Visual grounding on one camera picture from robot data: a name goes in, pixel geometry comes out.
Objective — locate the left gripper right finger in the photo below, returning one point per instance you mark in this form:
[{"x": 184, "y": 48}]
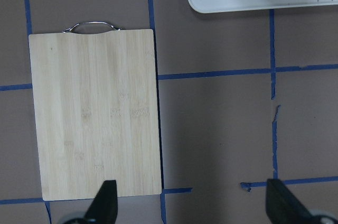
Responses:
[{"x": 282, "y": 206}]

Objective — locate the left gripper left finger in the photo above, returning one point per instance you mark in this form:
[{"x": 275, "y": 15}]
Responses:
[{"x": 104, "y": 207}]

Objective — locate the wooden cutting board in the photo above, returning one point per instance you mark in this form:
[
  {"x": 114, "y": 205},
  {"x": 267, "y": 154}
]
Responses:
[{"x": 96, "y": 113}]

